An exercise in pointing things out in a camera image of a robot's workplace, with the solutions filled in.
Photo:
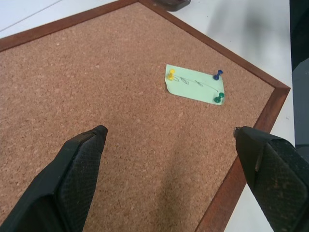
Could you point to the blue push pin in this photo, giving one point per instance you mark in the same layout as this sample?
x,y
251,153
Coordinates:
x,y
217,75

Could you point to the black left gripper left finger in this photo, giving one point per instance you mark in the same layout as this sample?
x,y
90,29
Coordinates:
x,y
72,183

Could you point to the wood framed cork board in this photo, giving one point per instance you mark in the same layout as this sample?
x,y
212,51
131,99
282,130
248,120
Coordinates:
x,y
120,96

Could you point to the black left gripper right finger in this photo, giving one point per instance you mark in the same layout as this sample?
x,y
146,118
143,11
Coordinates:
x,y
277,178

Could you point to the yellow push pin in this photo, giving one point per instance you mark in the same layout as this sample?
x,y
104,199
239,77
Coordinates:
x,y
171,74

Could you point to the dark brown object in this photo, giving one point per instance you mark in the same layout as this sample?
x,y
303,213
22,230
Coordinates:
x,y
172,3

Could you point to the green push pin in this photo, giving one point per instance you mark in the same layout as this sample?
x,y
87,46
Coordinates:
x,y
219,97

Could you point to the dark grey furniture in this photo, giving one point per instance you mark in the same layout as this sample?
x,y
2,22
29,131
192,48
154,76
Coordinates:
x,y
299,72

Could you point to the light green paper note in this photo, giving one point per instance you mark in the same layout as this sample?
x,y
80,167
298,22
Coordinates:
x,y
195,85

